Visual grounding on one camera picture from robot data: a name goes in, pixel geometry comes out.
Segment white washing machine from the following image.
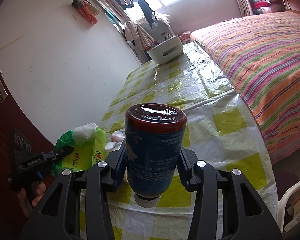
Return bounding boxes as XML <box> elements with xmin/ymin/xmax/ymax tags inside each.
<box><xmin>138</xmin><ymin>13</ymin><xmax>175</xmax><ymax>43</ymax></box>

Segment red white medicine box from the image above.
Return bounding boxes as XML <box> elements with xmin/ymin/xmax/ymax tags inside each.
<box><xmin>284</xmin><ymin>197</ymin><xmax>300</xmax><ymax>232</ymax></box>

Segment orange cloth on wall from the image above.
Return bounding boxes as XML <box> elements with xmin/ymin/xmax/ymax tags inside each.
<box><xmin>71</xmin><ymin>0</ymin><xmax>100</xmax><ymax>25</ymax></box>

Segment white plastic storage box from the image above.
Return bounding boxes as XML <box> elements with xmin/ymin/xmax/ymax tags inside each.
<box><xmin>147</xmin><ymin>35</ymin><xmax>183</xmax><ymax>64</ymax></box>

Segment yellow checked plastic tablecloth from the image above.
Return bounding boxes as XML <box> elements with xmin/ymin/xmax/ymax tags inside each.
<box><xmin>99</xmin><ymin>42</ymin><xmax>278</xmax><ymax>239</ymax></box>

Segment dark hanging clothes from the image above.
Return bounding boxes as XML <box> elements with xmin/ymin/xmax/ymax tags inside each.
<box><xmin>115</xmin><ymin>0</ymin><xmax>158</xmax><ymax>29</ymax></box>

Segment beige left curtain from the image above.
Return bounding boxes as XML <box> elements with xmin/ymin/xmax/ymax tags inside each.
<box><xmin>99</xmin><ymin>0</ymin><xmax>154</xmax><ymax>50</ymax></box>

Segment striped colourful bedspread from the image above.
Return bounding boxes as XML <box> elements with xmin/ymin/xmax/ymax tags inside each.
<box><xmin>191</xmin><ymin>11</ymin><xmax>300</xmax><ymax>163</ymax></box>

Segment green white tissue pack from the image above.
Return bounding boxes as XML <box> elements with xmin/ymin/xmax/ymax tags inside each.
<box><xmin>52</xmin><ymin>123</ymin><xmax>107</xmax><ymax>176</ymax></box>

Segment brown bottle blue label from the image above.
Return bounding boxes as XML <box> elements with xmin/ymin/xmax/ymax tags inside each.
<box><xmin>125</xmin><ymin>103</ymin><xmax>187</xmax><ymax>208</ymax></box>

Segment cream plastic trash bin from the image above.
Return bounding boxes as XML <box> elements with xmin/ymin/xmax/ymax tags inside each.
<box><xmin>276</xmin><ymin>181</ymin><xmax>300</xmax><ymax>235</ymax></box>

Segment person's left hand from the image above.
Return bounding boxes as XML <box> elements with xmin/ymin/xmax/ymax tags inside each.
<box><xmin>17</xmin><ymin>182</ymin><xmax>46</xmax><ymax>218</ymax></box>

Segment crumpled white printed wrapper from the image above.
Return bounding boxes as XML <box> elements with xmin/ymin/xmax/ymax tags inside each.
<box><xmin>104</xmin><ymin>131</ymin><xmax>126</xmax><ymax>153</ymax></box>

